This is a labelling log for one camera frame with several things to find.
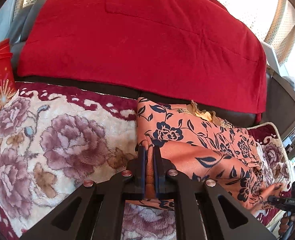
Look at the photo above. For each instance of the red blanket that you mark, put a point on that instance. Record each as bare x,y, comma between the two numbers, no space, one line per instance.
184,49

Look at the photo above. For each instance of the orange navy floral garment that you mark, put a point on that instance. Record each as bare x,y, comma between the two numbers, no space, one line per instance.
205,149

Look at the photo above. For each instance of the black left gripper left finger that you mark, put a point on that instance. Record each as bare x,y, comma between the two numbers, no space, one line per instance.
95,211

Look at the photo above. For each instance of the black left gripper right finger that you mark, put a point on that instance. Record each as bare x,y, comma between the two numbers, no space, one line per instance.
203,210

